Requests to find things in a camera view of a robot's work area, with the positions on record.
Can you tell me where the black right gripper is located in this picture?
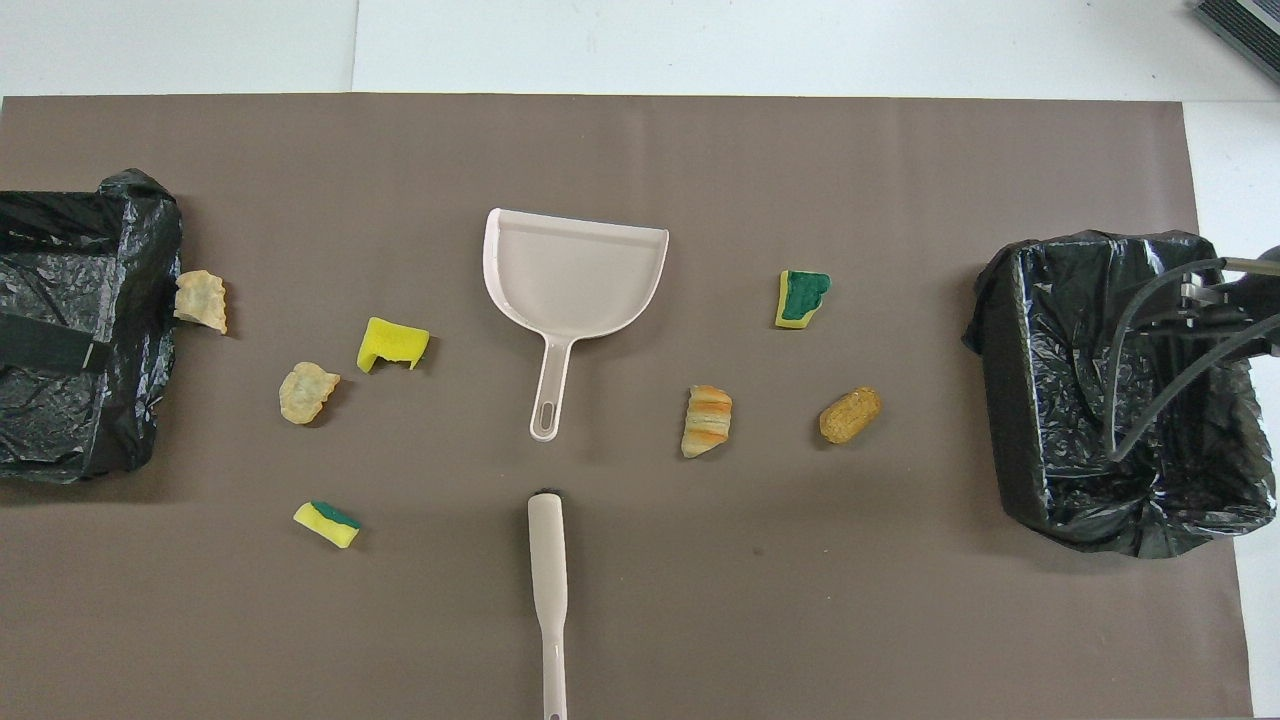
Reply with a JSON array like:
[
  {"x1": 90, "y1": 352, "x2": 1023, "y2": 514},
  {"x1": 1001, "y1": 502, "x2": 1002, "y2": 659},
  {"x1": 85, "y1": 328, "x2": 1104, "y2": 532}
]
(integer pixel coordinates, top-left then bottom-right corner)
[{"x1": 1180, "y1": 245, "x2": 1280, "y2": 336}]

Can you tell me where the small yellow green sponge piece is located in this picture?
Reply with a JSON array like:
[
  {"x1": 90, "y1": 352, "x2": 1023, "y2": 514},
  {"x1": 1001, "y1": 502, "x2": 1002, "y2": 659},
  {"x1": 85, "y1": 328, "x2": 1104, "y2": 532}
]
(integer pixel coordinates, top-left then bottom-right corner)
[{"x1": 293, "y1": 500, "x2": 361, "y2": 549}]

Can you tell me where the notched yellow sponge piece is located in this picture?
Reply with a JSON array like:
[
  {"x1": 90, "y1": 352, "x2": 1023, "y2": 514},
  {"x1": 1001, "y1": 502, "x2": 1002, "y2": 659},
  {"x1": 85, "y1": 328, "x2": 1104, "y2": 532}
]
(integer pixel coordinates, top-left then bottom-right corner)
[{"x1": 357, "y1": 316, "x2": 431, "y2": 374}]

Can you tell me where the brown oval bread nugget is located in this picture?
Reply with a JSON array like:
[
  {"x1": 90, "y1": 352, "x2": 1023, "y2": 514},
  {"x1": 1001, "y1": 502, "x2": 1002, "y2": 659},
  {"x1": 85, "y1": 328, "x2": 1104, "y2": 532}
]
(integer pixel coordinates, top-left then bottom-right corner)
[{"x1": 819, "y1": 387, "x2": 883, "y2": 445}]

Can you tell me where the green topped yellow sponge chunk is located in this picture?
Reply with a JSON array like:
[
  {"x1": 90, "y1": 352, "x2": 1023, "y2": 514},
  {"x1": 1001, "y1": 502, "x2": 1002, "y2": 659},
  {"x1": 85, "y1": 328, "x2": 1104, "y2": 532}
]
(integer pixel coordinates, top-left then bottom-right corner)
[{"x1": 774, "y1": 269, "x2": 832, "y2": 330}]

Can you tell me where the beige plastic dustpan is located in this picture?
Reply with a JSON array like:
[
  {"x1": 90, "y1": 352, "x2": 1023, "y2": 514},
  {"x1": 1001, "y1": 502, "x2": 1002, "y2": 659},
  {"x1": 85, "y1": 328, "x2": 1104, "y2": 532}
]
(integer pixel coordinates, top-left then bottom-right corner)
[{"x1": 483, "y1": 207, "x2": 670, "y2": 443}]

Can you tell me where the beige handled hand brush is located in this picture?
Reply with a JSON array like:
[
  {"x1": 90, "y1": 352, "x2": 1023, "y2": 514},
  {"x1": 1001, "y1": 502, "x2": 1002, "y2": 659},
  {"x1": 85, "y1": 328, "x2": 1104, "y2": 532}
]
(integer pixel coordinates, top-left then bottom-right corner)
[{"x1": 527, "y1": 488, "x2": 569, "y2": 720}]

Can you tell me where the toy croissant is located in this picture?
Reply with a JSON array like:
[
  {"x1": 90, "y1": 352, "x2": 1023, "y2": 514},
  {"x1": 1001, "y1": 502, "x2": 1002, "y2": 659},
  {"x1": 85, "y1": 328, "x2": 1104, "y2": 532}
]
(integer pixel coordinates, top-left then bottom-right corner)
[{"x1": 681, "y1": 384, "x2": 734, "y2": 460}]

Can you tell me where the black bag lined bin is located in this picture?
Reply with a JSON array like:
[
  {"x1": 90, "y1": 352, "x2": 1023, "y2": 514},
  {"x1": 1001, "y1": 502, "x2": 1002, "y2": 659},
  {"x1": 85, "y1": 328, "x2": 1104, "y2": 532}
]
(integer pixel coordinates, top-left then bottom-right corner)
[
  {"x1": 0, "y1": 168, "x2": 184, "y2": 485},
  {"x1": 962, "y1": 230, "x2": 1278, "y2": 559}
]

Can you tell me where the black ribbed device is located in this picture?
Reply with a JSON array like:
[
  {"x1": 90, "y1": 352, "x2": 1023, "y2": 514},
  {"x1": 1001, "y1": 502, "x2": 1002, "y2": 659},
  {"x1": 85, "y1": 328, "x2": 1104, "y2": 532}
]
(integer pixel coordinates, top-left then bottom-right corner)
[{"x1": 1190, "y1": 0, "x2": 1280, "y2": 86}]

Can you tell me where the brown paper table mat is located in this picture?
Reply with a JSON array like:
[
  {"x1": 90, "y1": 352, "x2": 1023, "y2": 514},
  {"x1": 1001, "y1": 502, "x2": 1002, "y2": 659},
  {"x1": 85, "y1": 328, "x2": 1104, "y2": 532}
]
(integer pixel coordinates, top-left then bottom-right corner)
[{"x1": 0, "y1": 93, "x2": 1256, "y2": 720}]

